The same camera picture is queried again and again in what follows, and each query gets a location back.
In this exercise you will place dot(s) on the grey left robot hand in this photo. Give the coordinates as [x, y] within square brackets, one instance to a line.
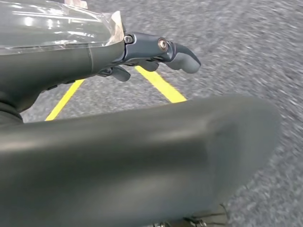
[118, 163]

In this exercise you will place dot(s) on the yellow floor tape outline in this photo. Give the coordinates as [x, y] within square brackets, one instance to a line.
[165, 89]

